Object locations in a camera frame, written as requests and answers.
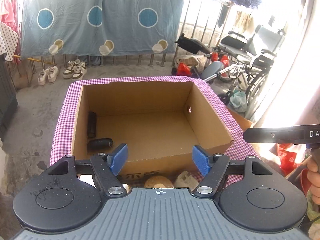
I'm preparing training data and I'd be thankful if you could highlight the black oval case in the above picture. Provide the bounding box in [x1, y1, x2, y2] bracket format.
[87, 138, 113, 151]

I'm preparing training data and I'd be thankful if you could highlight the white power adapter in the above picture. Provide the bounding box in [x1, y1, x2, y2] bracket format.
[173, 171, 199, 191]

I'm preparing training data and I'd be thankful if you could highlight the black lipstick tube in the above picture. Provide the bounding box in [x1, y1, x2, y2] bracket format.
[87, 111, 97, 139]

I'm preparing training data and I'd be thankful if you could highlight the gold lid black jar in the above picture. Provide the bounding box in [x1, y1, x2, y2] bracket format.
[144, 176, 174, 189]

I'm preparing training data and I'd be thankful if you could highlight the white supplement bottle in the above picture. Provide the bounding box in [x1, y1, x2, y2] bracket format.
[122, 183, 131, 194]

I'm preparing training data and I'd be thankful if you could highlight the person's right hand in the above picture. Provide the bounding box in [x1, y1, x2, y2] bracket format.
[307, 157, 320, 205]

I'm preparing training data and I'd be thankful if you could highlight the purple checkered tablecloth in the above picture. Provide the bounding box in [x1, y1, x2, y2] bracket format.
[49, 75, 262, 188]

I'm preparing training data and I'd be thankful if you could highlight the brown cardboard box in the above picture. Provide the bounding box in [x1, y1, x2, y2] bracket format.
[71, 81, 235, 180]

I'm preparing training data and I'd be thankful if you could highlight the wheelchair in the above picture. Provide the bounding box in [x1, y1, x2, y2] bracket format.
[218, 25, 286, 107]

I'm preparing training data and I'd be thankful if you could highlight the grey round stool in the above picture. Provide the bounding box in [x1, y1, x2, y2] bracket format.
[200, 61, 224, 82]

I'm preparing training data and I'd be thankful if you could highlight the brown white sneakers pair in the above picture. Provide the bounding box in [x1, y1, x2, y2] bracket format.
[62, 59, 87, 81]

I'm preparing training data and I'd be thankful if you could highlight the dark cabinet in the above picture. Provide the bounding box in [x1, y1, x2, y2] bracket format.
[0, 55, 18, 141]

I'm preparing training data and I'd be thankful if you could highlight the black bicycle seat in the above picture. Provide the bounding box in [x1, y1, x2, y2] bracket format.
[175, 33, 211, 54]

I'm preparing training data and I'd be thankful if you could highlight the blue patterned hanging sheet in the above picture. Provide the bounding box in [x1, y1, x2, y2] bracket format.
[21, 0, 184, 57]

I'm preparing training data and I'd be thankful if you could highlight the polka dot cloth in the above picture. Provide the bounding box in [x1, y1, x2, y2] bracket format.
[0, 22, 19, 62]

